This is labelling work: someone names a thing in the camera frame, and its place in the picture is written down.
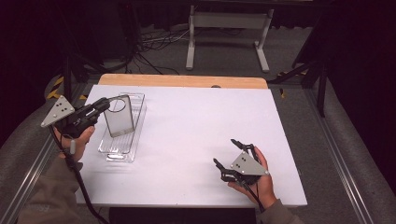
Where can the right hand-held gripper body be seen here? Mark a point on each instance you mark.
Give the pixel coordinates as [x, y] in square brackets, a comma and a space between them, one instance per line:
[247, 166]

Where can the yellow black floor tape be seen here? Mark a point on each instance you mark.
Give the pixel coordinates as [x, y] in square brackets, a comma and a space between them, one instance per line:
[54, 90]

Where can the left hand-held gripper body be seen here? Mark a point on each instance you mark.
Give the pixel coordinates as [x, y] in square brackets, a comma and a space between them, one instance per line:
[59, 112]

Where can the wooden table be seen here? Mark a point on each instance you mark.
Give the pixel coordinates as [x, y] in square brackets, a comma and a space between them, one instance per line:
[183, 81]

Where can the person's right hand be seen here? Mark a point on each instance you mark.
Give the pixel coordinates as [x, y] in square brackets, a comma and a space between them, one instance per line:
[264, 189]

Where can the clear plastic box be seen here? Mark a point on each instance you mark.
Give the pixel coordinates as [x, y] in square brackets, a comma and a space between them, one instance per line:
[124, 146]

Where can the person's left hand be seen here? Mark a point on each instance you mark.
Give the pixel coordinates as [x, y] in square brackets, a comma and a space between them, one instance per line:
[77, 144]

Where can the black metal stand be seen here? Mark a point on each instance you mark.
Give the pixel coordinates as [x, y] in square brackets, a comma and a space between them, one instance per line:
[67, 77]
[322, 87]

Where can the clear phone case dark rim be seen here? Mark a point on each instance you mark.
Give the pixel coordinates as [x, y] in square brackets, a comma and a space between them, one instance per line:
[120, 119]

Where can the aluminium rail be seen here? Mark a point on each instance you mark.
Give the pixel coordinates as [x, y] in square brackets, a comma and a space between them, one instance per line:
[28, 168]
[339, 155]

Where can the white metal stand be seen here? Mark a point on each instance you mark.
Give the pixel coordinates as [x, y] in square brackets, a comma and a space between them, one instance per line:
[229, 20]

